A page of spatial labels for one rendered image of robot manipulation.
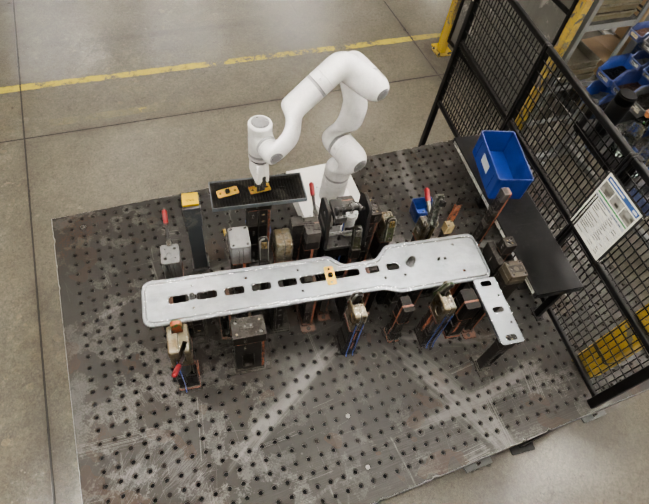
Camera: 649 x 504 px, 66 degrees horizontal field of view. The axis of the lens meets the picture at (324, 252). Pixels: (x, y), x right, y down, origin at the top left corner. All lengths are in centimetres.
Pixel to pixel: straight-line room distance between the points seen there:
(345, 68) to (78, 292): 144
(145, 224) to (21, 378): 109
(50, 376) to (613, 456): 303
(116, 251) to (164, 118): 181
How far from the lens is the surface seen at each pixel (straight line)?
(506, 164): 257
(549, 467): 311
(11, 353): 318
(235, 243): 190
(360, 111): 200
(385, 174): 277
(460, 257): 217
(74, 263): 247
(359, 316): 185
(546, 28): 403
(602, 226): 218
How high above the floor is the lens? 267
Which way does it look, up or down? 56 degrees down
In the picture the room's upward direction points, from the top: 11 degrees clockwise
